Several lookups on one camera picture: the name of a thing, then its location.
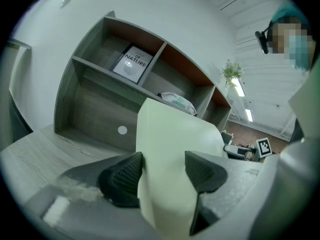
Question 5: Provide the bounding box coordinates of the cream box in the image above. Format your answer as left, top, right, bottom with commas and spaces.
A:
136, 97, 225, 240

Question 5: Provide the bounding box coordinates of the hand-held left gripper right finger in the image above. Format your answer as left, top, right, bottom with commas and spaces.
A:
184, 150, 262, 236

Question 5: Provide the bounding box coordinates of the grey wooden shelf unit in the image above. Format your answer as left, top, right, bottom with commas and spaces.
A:
54, 10, 232, 155

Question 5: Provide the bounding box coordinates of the white vase with green plant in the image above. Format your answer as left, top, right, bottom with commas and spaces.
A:
221, 60, 245, 96

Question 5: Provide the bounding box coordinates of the person's face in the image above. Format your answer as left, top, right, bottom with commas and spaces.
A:
271, 16, 313, 60

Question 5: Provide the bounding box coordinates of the white wet wipes packet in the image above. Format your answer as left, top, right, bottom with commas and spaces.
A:
156, 91, 198, 117

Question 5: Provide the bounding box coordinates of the person's black t-shirt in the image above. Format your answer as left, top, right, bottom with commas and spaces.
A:
289, 117, 305, 144

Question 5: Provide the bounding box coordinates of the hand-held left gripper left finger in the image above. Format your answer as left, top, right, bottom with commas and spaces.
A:
55, 151, 144, 209

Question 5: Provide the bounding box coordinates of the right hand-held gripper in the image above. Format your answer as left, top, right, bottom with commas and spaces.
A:
224, 138, 272, 162

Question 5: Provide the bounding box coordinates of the black head camera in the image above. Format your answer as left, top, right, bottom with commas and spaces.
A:
254, 21, 273, 55

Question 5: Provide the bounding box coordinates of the light blue face mask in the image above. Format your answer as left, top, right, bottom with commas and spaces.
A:
289, 33, 316, 72

